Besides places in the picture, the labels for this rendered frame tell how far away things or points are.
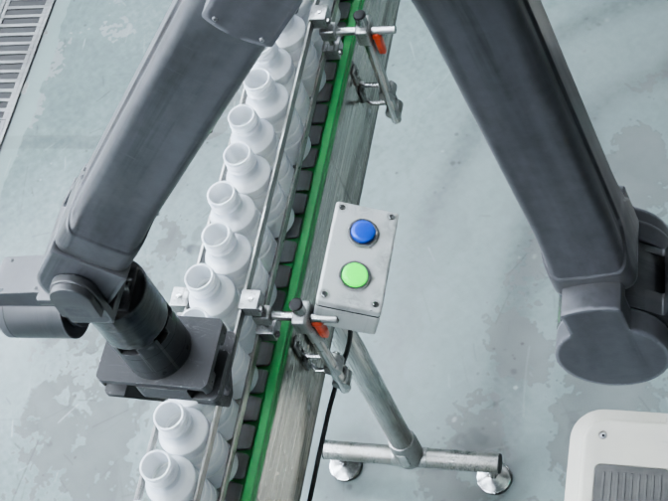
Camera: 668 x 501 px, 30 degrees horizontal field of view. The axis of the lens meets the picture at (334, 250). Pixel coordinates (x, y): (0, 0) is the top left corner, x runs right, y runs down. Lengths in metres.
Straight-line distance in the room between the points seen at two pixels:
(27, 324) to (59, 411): 1.92
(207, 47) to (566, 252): 0.27
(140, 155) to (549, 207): 0.26
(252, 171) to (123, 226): 0.74
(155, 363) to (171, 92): 0.34
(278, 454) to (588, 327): 0.84
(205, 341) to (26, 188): 2.28
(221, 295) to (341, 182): 0.38
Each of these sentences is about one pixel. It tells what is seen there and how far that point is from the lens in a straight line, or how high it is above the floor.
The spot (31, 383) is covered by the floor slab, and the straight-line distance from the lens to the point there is 2.99.
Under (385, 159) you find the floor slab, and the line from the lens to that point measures 2.97.
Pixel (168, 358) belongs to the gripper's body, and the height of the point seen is 1.51.
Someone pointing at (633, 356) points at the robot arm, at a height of 1.59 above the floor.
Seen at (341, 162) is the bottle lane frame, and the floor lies 0.93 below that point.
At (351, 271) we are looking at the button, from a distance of 1.49.
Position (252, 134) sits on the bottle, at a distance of 1.62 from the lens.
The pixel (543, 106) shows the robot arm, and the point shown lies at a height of 1.80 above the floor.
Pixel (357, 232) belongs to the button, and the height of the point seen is 1.12.
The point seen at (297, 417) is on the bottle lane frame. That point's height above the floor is 0.90.
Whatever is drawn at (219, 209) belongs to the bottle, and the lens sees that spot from 1.55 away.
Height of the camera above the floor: 2.36
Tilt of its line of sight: 55 degrees down
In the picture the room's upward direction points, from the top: 27 degrees counter-clockwise
